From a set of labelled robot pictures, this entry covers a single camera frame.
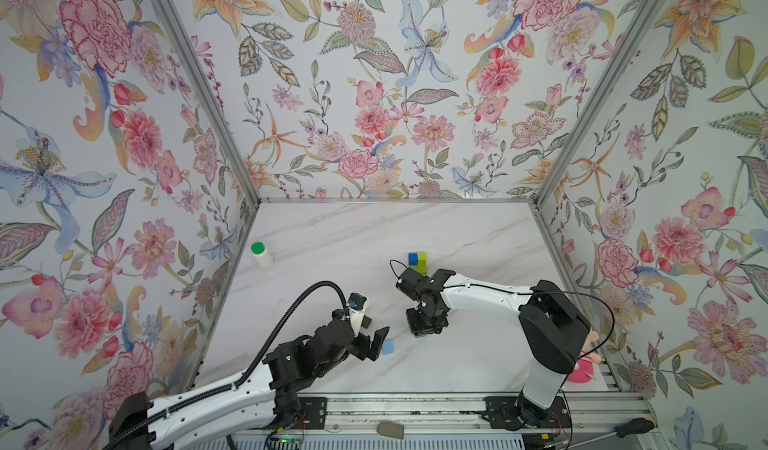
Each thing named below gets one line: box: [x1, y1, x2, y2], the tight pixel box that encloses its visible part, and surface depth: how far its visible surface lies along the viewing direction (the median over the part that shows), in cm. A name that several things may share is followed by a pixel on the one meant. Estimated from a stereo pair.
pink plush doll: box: [568, 330, 602, 384], surface depth 77 cm
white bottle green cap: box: [250, 241, 274, 271], surface depth 98 cm
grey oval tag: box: [376, 422, 404, 439], surface depth 71 cm
